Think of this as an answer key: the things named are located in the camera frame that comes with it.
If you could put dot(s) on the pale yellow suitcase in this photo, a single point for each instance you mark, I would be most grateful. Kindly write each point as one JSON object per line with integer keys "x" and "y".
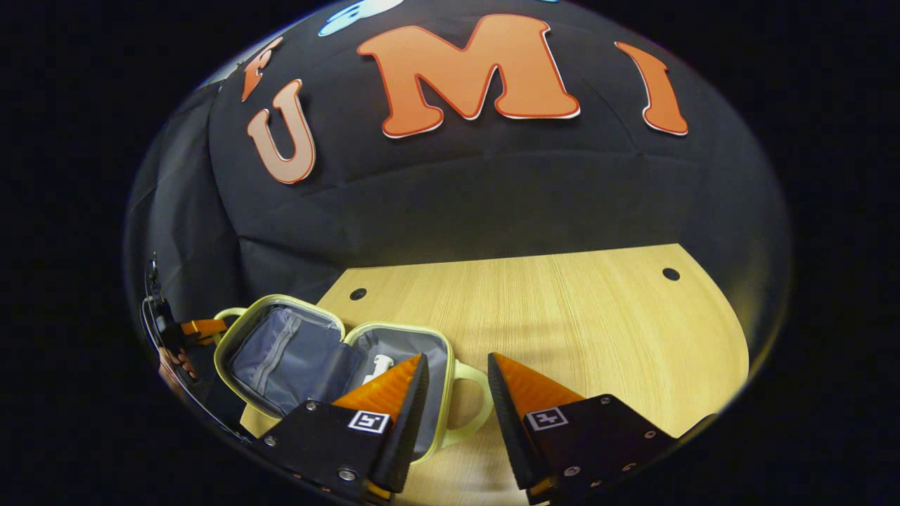
{"x": 295, "y": 358}

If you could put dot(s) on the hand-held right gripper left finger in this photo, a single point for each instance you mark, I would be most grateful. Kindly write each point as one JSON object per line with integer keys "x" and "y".
{"x": 411, "y": 429}

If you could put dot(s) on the white pump bottle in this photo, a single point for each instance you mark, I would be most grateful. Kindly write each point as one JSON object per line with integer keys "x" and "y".
{"x": 380, "y": 367}

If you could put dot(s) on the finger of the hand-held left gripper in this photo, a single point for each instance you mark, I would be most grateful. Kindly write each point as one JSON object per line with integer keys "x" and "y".
{"x": 204, "y": 326}
{"x": 204, "y": 339}

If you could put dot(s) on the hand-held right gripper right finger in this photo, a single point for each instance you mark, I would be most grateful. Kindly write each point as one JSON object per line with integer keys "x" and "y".
{"x": 510, "y": 443}

